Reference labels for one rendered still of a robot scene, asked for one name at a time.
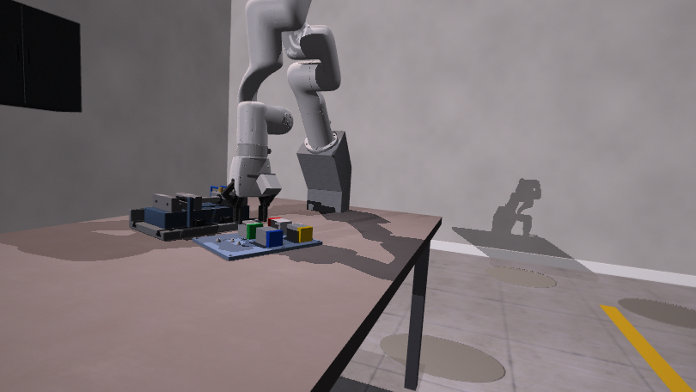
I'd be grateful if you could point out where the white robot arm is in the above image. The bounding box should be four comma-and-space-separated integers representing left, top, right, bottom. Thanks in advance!
236, 0, 341, 156

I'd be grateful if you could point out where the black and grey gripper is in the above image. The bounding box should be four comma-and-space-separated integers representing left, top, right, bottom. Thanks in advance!
221, 155, 277, 224

